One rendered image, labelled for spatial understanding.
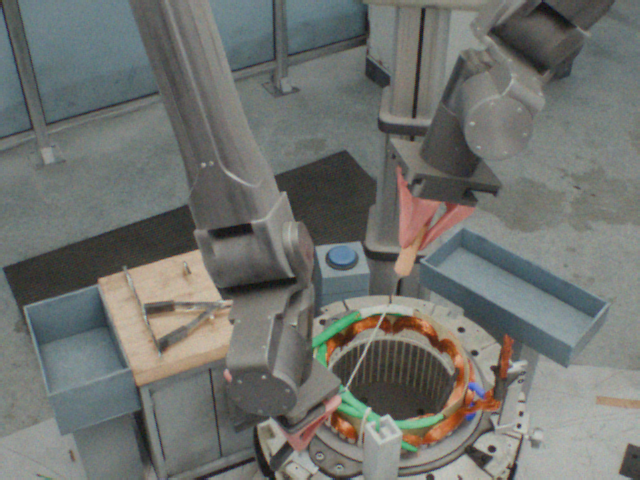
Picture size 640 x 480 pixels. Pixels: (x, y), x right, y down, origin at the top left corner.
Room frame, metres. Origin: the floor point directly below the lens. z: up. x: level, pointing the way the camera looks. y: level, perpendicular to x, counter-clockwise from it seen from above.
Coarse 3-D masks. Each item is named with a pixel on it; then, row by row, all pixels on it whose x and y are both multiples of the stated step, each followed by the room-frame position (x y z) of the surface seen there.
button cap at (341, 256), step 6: (336, 246) 0.95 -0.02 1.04; (342, 246) 0.95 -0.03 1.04; (348, 246) 0.95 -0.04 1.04; (330, 252) 0.93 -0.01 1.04; (336, 252) 0.93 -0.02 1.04; (342, 252) 0.93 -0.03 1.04; (348, 252) 0.93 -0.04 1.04; (354, 252) 0.93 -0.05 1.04; (330, 258) 0.92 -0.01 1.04; (336, 258) 0.92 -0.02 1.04; (342, 258) 0.92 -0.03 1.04; (348, 258) 0.92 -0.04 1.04; (354, 258) 0.92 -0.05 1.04; (336, 264) 0.91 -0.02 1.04; (342, 264) 0.91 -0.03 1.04; (348, 264) 0.91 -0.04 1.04
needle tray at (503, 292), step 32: (448, 256) 0.95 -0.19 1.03; (480, 256) 0.95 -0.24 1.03; (512, 256) 0.91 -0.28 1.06; (448, 288) 0.86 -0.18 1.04; (480, 288) 0.88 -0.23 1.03; (512, 288) 0.88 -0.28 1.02; (544, 288) 0.88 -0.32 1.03; (576, 288) 0.85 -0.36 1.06; (480, 320) 0.84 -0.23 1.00; (512, 320) 0.79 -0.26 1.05; (544, 320) 0.82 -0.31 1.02; (576, 320) 0.82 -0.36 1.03; (512, 352) 0.80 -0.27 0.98; (544, 352) 0.76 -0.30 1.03; (576, 352) 0.75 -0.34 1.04
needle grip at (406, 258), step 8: (424, 232) 0.64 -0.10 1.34; (416, 240) 0.63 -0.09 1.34; (408, 248) 0.63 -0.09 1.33; (416, 248) 0.63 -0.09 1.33; (400, 256) 0.63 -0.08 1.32; (408, 256) 0.63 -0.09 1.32; (400, 264) 0.63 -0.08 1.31; (408, 264) 0.63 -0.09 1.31; (400, 272) 0.63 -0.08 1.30; (408, 272) 0.63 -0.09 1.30
